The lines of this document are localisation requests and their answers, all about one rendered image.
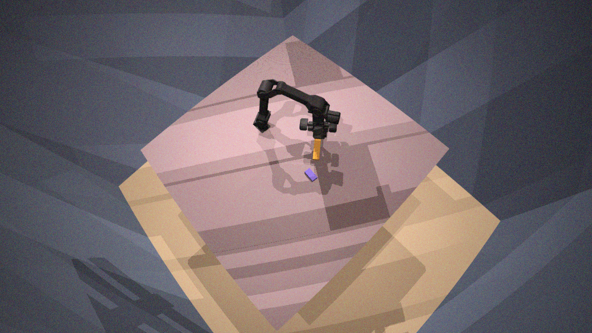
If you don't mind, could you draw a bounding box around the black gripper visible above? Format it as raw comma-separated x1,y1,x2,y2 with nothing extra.
299,118,337,133

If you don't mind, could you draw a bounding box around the purple flat bar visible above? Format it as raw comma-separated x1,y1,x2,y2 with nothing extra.
304,168,318,182

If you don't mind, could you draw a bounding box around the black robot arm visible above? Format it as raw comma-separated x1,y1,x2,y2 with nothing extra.
253,79,341,139

